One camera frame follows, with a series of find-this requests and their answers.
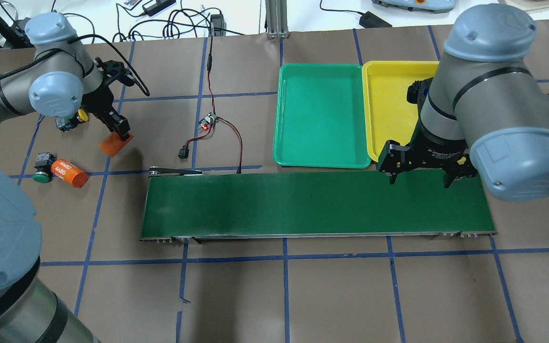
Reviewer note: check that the green push button by cylinder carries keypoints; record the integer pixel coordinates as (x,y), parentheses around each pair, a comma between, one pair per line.
(43,165)

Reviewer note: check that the black power adapter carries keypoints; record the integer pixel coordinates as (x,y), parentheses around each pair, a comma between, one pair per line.
(370,20)

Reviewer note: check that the small green circuit board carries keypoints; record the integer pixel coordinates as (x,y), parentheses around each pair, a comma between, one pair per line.
(207,122)

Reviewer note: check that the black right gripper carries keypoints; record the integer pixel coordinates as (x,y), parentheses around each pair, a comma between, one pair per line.
(437,145)

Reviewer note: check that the yellow push button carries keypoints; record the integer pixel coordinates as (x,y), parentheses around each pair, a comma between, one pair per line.
(82,116)
(66,124)

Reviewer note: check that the green plastic tray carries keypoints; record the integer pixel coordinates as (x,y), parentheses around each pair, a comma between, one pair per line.
(320,117)

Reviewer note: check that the black barrel plug connector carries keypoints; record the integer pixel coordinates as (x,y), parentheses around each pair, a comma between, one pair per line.
(183,153)

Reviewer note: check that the yellow plastic tray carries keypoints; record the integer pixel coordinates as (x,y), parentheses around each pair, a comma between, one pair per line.
(388,115)

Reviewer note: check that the teach pendant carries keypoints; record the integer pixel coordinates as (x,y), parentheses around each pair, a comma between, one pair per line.
(433,6)

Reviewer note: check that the aluminium frame post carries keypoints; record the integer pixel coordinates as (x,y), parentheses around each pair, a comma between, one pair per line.
(276,19)

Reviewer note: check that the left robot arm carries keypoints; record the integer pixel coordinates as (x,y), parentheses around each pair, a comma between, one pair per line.
(62,80)

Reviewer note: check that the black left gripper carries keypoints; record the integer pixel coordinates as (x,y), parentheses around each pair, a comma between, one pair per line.
(101,100)

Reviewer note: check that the green conveyor belt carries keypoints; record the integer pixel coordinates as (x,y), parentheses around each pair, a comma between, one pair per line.
(319,204)

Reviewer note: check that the plain orange cylinder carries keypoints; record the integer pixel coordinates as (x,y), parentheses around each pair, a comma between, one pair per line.
(112,144)

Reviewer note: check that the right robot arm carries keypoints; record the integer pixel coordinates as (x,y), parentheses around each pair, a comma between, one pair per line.
(483,112)

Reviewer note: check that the orange cylinder with white text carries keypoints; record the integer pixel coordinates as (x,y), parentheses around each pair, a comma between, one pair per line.
(68,172)

